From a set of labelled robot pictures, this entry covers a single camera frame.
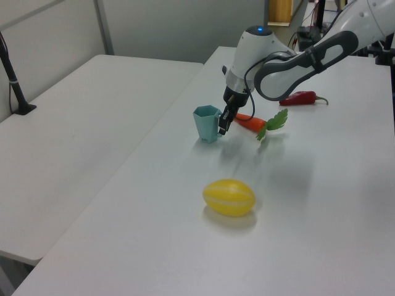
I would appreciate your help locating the orange toy carrot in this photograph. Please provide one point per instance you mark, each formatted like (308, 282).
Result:
(250, 121)

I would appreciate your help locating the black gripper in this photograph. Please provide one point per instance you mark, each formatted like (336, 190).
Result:
(237, 98)

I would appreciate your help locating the teal faceted mug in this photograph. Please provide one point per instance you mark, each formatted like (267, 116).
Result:
(205, 126)

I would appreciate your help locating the white side table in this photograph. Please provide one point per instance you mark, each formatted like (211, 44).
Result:
(77, 138)

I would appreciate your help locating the light wooden panel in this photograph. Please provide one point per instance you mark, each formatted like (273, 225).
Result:
(279, 12)

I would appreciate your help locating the yellow striped toy melon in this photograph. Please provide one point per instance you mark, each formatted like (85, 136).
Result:
(230, 198)

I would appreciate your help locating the black camera stand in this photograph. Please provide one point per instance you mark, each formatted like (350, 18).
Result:
(384, 52)

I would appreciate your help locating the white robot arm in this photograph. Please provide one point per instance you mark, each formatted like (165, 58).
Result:
(277, 80)

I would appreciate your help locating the black camera pole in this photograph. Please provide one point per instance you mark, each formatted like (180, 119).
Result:
(15, 89)

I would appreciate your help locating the red toy chili pepper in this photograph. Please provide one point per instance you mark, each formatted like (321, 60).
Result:
(299, 98)

